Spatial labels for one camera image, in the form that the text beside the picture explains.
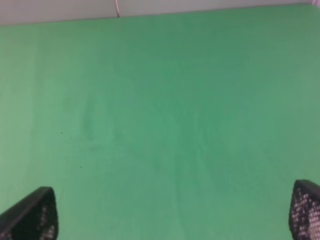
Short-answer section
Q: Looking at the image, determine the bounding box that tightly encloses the green tablecloth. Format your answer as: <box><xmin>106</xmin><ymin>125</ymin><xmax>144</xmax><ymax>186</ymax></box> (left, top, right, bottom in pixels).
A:
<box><xmin>0</xmin><ymin>4</ymin><xmax>320</xmax><ymax>240</ymax></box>

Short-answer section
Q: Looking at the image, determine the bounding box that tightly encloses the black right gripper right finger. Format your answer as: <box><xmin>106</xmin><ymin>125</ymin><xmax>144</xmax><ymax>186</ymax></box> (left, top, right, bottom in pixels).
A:
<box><xmin>288</xmin><ymin>179</ymin><xmax>320</xmax><ymax>240</ymax></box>

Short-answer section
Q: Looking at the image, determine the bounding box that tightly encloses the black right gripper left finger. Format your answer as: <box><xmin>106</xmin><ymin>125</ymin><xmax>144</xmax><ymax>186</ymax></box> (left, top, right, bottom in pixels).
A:
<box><xmin>0</xmin><ymin>186</ymin><xmax>59</xmax><ymax>240</ymax></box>

